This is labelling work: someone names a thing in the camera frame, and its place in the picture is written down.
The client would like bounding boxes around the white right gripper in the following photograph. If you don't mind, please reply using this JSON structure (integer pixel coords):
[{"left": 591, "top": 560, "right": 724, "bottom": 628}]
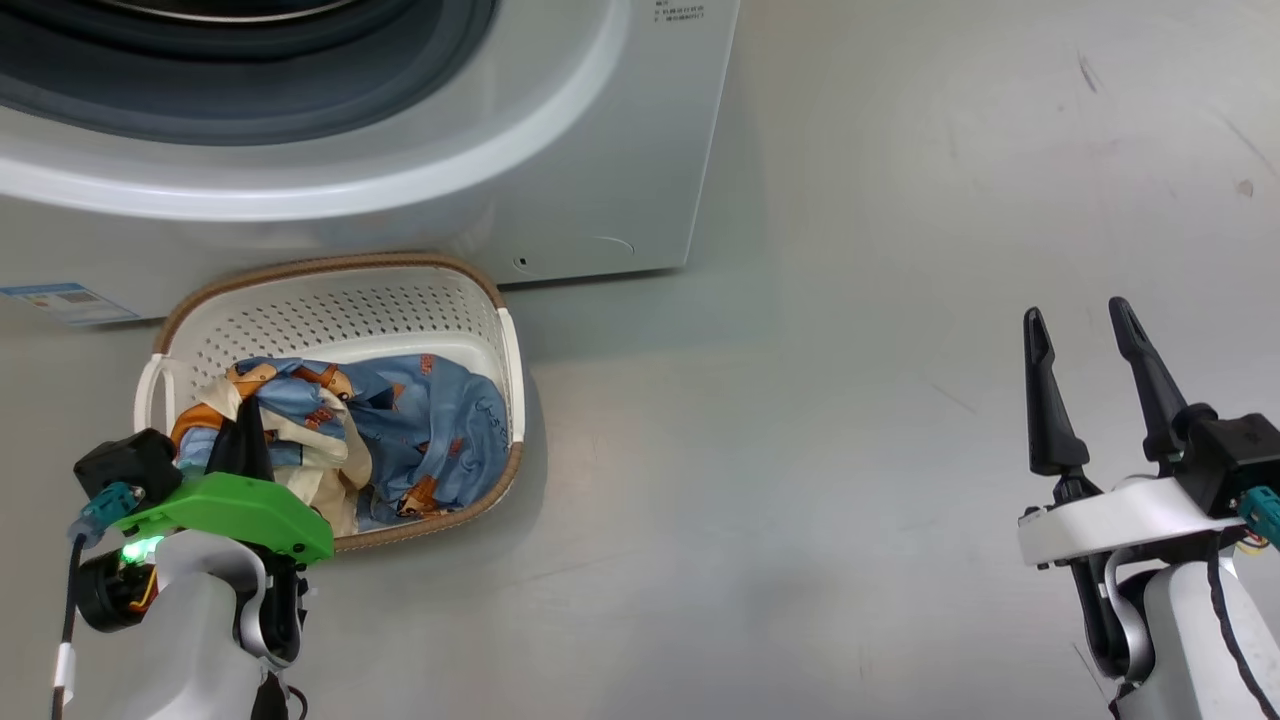
[{"left": 1017, "top": 296, "right": 1248, "bottom": 570}]

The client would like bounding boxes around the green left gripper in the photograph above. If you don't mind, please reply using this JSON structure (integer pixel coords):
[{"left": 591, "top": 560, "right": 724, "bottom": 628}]
[{"left": 113, "top": 399, "right": 335, "bottom": 564}]

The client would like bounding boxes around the cream garment with orange trim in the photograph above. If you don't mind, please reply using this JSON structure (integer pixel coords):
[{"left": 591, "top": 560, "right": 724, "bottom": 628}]
[{"left": 169, "top": 364, "right": 374, "bottom": 538}]

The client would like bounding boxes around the blue bear-print garment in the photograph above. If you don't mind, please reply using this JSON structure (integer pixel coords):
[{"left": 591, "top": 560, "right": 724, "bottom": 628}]
[{"left": 229, "top": 354, "right": 512, "bottom": 532}]

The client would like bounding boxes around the white perforated basket brown rim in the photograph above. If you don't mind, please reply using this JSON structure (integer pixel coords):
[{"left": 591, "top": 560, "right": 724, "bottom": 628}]
[{"left": 134, "top": 251, "right": 527, "bottom": 554}]

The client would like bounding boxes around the grey rubber door seal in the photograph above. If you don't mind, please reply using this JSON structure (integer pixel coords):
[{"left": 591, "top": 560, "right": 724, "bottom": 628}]
[{"left": 0, "top": 0, "right": 502, "bottom": 147}]

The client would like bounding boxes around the white front-load washing machine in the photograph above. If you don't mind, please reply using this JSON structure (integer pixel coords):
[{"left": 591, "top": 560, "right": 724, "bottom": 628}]
[{"left": 0, "top": 0, "right": 742, "bottom": 327}]

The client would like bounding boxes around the blue energy label sticker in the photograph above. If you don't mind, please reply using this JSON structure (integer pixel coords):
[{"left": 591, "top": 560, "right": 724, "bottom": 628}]
[{"left": 0, "top": 281, "right": 142, "bottom": 328}]

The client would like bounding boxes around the steel perforated washer drum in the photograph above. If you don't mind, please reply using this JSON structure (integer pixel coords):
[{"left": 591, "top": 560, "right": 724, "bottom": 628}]
[{"left": 95, "top": 0, "right": 362, "bottom": 24}]

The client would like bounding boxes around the left arm cable teal plug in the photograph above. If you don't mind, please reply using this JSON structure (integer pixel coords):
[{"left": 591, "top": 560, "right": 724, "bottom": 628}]
[{"left": 51, "top": 480, "right": 142, "bottom": 720}]

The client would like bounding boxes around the arm cable teal plug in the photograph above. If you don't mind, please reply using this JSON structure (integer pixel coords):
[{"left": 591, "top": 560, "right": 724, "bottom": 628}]
[
  {"left": 51, "top": 480, "right": 142, "bottom": 720},
  {"left": 1204, "top": 486, "right": 1280, "bottom": 720}
]

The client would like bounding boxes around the right arm cable teal plug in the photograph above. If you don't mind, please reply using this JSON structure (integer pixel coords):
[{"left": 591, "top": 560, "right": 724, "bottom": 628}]
[{"left": 1204, "top": 486, "right": 1280, "bottom": 720}]

